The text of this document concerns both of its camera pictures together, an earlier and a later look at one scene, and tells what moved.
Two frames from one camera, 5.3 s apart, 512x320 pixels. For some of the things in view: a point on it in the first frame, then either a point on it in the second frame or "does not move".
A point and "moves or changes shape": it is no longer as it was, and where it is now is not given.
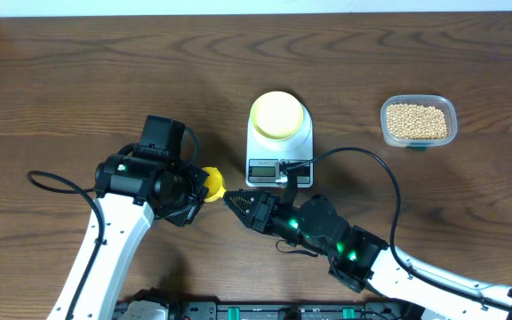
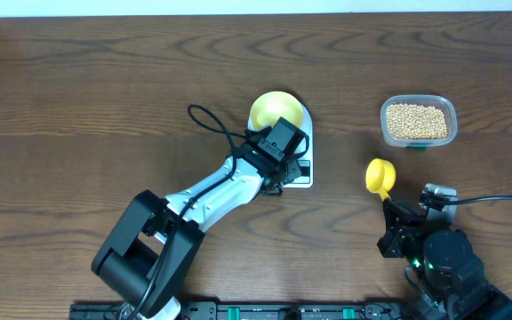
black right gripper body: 279,220 -> 402,241
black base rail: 160,305 does not move
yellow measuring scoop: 215,184 moves or changes shape
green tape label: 422,148 does not move
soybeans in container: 411,121 does not move
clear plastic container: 419,120 does not move
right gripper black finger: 243,203 -> 391,212
